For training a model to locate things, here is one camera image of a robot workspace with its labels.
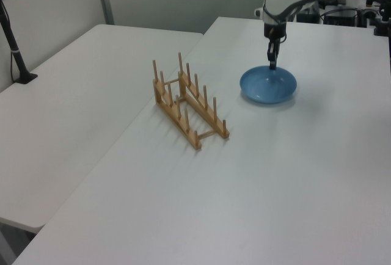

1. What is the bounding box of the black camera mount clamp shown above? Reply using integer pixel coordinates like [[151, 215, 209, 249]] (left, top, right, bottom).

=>
[[360, 0, 391, 37]]

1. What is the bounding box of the wooden plate rack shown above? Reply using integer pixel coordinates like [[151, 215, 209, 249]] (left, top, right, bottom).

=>
[[152, 51, 230, 151]]

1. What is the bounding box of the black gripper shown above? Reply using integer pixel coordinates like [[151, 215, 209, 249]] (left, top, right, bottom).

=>
[[263, 22, 288, 71]]

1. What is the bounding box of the black electronics box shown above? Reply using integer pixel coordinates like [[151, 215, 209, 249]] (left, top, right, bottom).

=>
[[323, 8, 359, 27]]

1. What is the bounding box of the blue plastic plate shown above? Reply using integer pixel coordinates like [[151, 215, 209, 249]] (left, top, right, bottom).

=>
[[239, 65, 298, 105]]

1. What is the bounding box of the black camera pole with base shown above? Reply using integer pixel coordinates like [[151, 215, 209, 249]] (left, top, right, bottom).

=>
[[0, 0, 38, 85]]

